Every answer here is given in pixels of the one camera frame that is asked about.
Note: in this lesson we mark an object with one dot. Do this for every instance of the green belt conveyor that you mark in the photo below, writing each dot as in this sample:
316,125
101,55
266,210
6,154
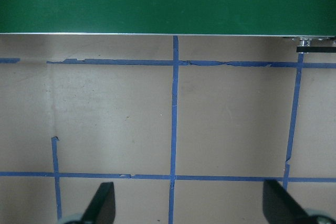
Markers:
168,3

